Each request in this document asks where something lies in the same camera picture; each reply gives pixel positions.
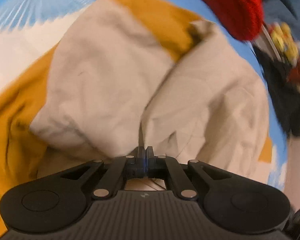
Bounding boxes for blue white patterned bedsheet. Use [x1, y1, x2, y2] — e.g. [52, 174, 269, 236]
[0, 0, 288, 190]

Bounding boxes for black clothes pile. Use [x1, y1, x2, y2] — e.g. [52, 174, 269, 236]
[253, 45, 300, 138]

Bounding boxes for beige and mustard jacket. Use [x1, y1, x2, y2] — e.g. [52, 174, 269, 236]
[0, 0, 273, 240]

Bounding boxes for red folded knit sweater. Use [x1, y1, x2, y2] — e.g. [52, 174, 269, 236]
[202, 0, 263, 41]

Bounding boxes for yellow plush toys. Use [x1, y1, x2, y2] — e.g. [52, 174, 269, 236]
[268, 22, 300, 67]

